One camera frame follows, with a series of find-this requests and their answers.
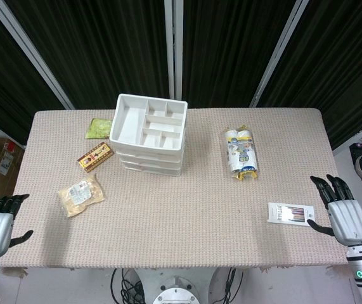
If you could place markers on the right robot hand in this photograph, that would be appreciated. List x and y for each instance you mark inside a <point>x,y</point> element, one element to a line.
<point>348,221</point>

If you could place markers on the clear plastic drawer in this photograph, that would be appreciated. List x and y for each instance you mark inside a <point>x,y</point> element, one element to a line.
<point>149,152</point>
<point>152,169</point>

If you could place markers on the white pen set box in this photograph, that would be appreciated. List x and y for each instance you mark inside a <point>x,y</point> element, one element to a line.
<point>290,214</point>

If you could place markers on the beige snack bag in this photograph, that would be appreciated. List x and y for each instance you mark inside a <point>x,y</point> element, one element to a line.
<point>80,194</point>

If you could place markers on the red and yellow carton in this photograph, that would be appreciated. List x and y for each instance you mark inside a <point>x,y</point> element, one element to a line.
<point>95,156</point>

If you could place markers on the pack of plastic bag rolls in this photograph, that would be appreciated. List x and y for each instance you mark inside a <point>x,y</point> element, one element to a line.
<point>241,152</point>

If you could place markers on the green snack packet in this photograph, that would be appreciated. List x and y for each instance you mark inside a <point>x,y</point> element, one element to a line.
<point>98,128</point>

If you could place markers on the beige woven tablecloth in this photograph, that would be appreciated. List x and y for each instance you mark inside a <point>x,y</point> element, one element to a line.
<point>184,221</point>

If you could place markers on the white robot torso base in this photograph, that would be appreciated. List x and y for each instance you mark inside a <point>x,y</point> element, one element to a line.
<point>176,293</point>

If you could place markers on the white divided trays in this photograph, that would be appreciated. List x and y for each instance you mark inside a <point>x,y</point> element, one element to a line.
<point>130,123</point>

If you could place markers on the gray metal frame post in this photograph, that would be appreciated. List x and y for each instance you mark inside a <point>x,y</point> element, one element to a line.
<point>173,47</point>
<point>279,54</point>
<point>28,47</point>

